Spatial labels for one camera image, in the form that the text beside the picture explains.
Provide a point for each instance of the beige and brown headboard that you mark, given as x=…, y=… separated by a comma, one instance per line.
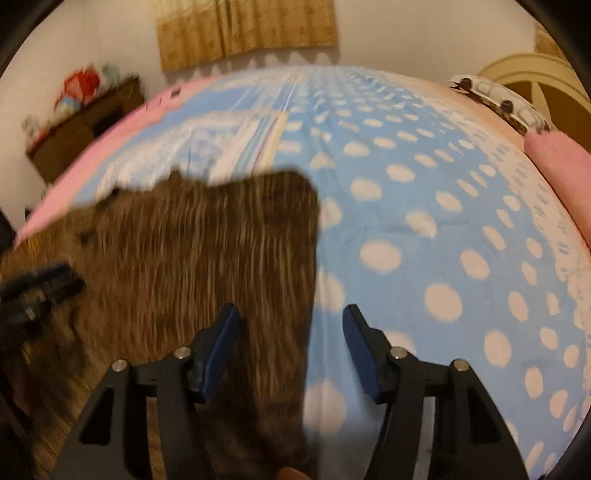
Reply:
x=545, y=83

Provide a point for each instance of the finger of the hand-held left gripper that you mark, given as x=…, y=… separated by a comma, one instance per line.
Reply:
x=44, y=282

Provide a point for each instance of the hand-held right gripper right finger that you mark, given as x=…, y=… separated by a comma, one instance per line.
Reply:
x=361, y=357

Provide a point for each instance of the blue polka dot blanket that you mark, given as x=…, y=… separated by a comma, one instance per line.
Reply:
x=415, y=207

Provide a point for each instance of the brown striped knit sweater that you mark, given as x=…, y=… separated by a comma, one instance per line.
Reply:
x=184, y=258

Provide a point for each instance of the dark wooden dresser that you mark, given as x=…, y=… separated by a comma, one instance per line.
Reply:
x=78, y=134

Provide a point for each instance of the red bag on dresser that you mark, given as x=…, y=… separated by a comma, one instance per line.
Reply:
x=81, y=85

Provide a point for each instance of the patterned white pillow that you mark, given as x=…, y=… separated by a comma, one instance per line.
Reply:
x=503, y=104

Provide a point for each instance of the beige patterned curtain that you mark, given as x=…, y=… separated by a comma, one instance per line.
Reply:
x=244, y=27

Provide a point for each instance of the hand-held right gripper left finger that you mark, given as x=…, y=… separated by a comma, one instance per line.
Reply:
x=217, y=357

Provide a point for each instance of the pink pillow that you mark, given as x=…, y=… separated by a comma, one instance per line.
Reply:
x=563, y=166

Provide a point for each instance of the pink bedsheet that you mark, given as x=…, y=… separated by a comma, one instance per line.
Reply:
x=60, y=189

